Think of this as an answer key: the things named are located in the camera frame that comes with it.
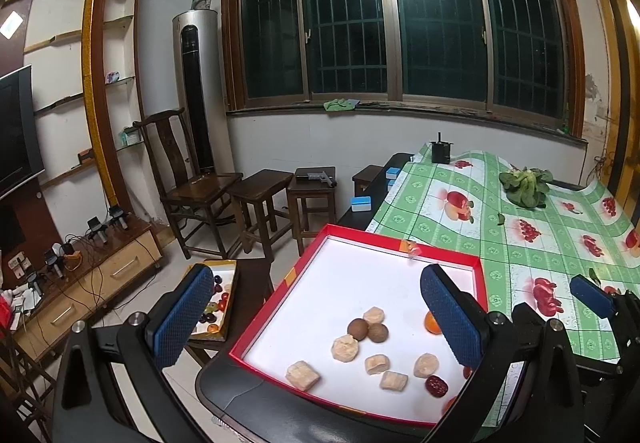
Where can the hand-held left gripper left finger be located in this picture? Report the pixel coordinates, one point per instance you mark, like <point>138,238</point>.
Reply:
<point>185,318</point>

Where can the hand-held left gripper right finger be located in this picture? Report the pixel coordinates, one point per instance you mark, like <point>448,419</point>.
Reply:
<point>450,318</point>

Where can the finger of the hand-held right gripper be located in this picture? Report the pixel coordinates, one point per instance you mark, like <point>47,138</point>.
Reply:
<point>590,295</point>

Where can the red date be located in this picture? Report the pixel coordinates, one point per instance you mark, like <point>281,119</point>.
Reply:
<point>436,386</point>
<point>467,372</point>

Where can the red shallow cardboard box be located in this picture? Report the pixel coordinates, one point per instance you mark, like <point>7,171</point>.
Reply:
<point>360,273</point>

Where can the pile of small colourful fruits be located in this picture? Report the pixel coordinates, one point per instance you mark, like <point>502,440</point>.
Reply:
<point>212,308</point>

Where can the long green leaf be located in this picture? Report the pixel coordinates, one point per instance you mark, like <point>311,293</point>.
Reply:
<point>594,274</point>

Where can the yellow-edged shallow box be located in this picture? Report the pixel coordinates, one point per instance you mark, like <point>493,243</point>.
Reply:
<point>227,273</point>

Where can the dark wooden stool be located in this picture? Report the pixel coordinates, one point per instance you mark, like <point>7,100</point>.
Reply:
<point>310,190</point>
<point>367,173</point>
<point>260,183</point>
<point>250,283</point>

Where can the wooden media cabinet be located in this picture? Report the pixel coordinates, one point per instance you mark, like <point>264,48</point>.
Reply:
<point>115,268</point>

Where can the small green leaf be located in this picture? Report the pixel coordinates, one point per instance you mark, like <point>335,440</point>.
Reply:
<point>501,219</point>

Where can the black charging device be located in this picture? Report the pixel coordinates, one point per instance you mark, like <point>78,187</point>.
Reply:
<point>55,263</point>
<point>32,280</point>
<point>97,229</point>
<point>117,218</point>

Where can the green bok choy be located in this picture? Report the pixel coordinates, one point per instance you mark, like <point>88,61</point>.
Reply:
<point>525,188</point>

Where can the blue and white box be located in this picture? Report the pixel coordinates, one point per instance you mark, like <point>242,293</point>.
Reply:
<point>392,173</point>
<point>361,205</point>

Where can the dark wooden chair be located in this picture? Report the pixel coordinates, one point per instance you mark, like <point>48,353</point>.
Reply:
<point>170,148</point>

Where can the green and white packet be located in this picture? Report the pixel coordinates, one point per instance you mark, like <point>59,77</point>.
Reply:
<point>130,135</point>

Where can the grey pistol-shaped tool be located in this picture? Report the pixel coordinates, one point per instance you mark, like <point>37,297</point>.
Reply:
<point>320,175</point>

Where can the silver tower air conditioner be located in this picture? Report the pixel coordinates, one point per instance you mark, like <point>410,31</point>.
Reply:
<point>196,98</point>

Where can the green rag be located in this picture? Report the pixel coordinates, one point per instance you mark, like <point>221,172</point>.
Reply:
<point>340,105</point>

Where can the flat screen television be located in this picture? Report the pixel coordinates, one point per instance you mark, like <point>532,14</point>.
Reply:
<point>15,133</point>

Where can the barred window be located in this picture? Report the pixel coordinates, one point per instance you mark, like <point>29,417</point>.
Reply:
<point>440,23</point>

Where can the green framed picture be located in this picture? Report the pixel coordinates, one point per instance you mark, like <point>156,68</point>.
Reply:
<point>202,1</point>

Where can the gold-framed wall shelf unit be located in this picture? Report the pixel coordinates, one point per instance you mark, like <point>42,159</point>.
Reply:
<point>91,73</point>

